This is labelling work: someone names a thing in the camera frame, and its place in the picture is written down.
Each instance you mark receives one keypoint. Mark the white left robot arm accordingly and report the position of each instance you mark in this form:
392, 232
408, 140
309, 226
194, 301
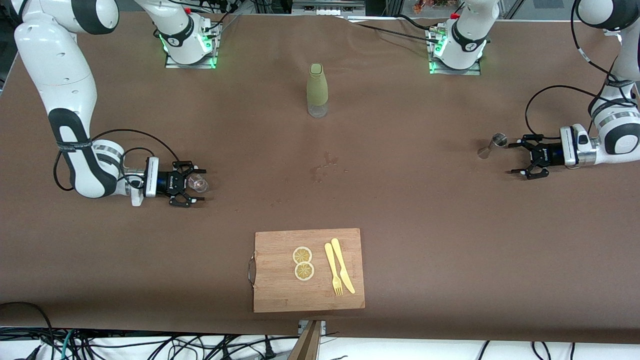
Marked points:
631, 60

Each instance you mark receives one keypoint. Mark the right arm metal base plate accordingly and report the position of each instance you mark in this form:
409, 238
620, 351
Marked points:
212, 50

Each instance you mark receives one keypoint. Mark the grey power strip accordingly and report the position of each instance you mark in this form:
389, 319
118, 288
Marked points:
327, 5

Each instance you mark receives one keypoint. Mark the clear glass beaker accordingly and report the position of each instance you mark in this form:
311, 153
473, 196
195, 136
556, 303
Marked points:
200, 184

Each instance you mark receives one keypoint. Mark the small metal bracket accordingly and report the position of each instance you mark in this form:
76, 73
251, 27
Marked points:
322, 327

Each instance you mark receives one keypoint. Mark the yellow plastic fork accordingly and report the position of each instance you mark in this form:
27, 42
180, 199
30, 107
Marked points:
332, 270

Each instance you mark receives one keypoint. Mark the steel double jigger cup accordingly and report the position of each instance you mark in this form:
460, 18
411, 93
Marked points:
495, 143

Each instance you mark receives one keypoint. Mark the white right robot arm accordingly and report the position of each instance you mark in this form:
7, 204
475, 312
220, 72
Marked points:
65, 75

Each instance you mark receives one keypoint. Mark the lemon slice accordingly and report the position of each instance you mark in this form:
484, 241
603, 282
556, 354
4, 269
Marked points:
304, 271
302, 255

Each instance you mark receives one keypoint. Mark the green sleeved glass bottle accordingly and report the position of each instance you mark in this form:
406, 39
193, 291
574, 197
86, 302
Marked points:
317, 85

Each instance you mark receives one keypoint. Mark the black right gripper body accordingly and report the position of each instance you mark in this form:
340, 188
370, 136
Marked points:
166, 183

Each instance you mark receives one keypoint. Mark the wooden post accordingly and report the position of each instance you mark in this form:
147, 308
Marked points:
307, 345

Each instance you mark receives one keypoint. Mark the wooden cutting board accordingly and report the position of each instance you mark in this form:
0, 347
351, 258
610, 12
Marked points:
280, 290

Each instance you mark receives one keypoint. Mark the yellow plastic knife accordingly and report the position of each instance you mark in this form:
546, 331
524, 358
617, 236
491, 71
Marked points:
342, 265

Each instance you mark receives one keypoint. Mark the brown table cover sheet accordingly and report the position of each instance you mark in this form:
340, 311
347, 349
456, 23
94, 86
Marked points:
350, 200

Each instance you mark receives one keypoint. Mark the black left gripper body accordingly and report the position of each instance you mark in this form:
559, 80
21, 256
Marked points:
549, 154

